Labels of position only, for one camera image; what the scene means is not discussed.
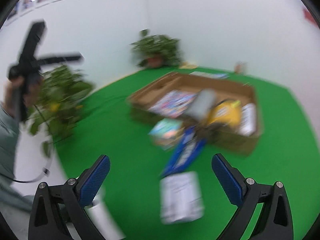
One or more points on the red wall sign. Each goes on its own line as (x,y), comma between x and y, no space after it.
(308,15)

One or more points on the potted plant in terracotta pot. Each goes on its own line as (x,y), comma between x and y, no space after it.
(160,45)

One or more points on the white spray bottle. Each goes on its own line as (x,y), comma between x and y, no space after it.
(248,118)

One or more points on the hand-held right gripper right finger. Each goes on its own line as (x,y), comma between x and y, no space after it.
(226,177)

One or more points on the large shallow cardboard box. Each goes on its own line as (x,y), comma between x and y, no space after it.
(212,82)

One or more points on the person's left hand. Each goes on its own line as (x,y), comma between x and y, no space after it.
(9,92)

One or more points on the long blue box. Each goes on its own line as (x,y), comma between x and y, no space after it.
(185,150)

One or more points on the yellow cloth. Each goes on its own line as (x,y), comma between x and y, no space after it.
(187,66)

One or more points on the person's left forearm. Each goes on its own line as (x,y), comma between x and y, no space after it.
(8,135)

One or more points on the colourful board game box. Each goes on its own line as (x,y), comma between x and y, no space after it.
(172,102)

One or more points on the yellow label jar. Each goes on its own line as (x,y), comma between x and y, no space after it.
(225,115)

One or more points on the silver metal can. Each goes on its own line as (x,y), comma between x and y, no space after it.
(202,102)

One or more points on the white packet on table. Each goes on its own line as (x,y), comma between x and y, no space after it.
(181,197)

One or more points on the small colourful box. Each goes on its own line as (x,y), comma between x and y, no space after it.
(165,130)

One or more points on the white handheld fan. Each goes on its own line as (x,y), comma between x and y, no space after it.
(102,215)

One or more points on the light blue paper sheet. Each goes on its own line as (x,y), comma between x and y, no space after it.
(210,75)

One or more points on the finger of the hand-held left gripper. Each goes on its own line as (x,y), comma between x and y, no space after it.
(32,42)
(60,58)

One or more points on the large leafy green plant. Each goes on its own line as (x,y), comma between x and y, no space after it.
(62,87)

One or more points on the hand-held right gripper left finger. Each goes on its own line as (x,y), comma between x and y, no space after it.
(96,177)

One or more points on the small glass jar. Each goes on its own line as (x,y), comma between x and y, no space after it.
(240,67)

